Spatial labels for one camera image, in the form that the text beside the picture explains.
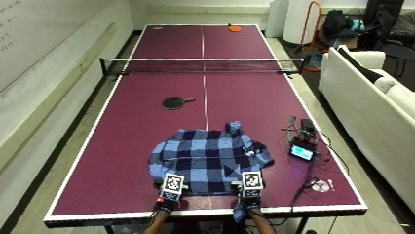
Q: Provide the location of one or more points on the table tennis net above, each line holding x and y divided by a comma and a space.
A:
202, 65

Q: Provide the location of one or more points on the small white packet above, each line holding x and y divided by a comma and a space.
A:
330, 184

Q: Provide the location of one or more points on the white cylindrical column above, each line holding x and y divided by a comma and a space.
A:
302, 20

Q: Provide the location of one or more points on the white sofa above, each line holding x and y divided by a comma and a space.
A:
371, 123

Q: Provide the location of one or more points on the whiteboard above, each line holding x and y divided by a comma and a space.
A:
38, 39

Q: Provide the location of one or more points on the white marker cube on left glove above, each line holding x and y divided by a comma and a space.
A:
171, 186

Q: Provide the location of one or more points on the blue plaid shirt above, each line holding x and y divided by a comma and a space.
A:
207, 156

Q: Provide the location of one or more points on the black cushion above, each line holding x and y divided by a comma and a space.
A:
359, 66

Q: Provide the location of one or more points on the white marker cube on right glove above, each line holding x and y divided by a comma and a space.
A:
251, 184

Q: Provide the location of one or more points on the black power adapter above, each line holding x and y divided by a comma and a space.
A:
307, 123

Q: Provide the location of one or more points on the white marker cube on glove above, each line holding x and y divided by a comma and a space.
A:
171, 186
251, 184

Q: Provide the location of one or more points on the black backpack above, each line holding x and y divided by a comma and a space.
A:
338, 23

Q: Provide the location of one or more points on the person's right hand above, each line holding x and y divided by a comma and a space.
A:
248, 199

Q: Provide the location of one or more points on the person's left hand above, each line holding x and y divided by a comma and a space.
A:
166, 199

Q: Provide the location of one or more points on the white disc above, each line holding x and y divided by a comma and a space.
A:
320, 186

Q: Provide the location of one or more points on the orange table tennis paddle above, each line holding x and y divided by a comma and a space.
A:
234, 28

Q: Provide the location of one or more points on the black table tennis paddle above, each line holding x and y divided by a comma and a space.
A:
173, 102

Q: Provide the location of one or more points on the orange metal frame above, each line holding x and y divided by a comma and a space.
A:
310, 35

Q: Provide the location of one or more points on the black office chair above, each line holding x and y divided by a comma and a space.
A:
388, 29

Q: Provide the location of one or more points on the small computer with screen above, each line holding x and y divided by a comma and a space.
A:
303, 148

